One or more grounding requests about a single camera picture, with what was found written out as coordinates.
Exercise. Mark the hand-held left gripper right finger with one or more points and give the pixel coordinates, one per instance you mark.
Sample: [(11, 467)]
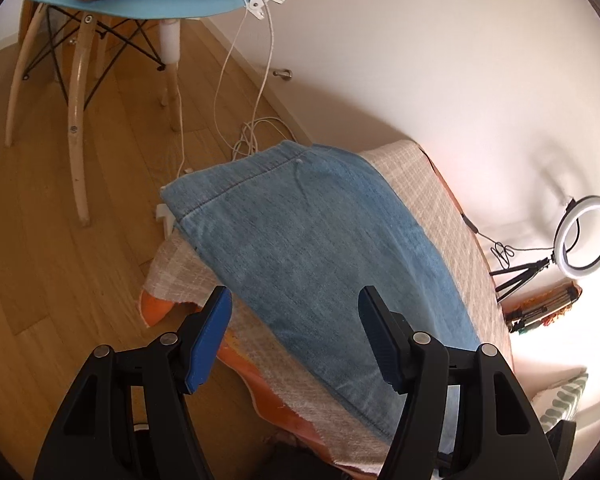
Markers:
[(380, 345)]

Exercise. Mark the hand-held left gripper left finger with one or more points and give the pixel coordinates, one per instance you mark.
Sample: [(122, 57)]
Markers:
[(207, 345)]

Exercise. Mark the light blue denim pants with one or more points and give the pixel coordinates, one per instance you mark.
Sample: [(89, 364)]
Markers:
[(305, 240)]

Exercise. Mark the beige plaid blanket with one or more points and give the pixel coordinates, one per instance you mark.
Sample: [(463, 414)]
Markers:
[(450, 240)]

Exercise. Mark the bundle of folded stands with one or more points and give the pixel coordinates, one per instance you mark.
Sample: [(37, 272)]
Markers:
[(545, 307)]

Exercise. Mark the green leaf pattern pillow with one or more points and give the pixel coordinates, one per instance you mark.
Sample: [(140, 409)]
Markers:
[(562, 400)]

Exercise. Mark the metal door stop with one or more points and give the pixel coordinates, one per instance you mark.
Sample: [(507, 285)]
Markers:
[(284, 74)]

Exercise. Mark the white tube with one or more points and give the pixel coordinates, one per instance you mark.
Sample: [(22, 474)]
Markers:
[(170, 40)]

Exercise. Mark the blue chair with wooden legs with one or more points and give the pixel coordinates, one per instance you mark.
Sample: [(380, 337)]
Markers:
[(130, 5)]

